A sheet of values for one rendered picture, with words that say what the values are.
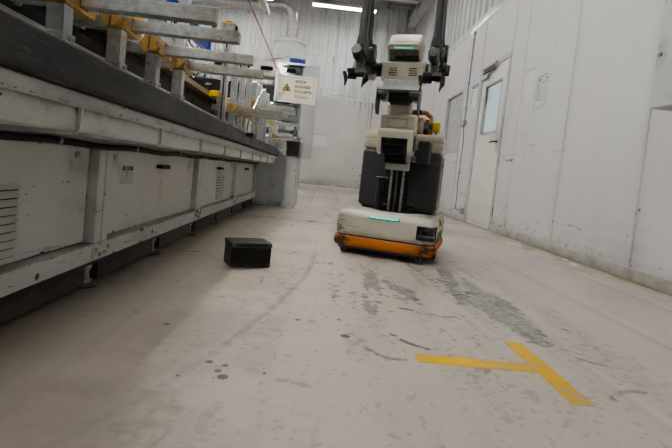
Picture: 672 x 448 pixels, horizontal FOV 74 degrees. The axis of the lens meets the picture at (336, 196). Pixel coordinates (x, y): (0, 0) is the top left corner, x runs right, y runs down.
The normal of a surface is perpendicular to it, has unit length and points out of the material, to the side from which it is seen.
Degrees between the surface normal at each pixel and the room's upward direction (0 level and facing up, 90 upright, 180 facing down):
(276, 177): 90
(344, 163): 90
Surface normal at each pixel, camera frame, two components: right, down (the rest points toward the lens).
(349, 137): 0.04, 0.06
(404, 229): -0.31, 0.02
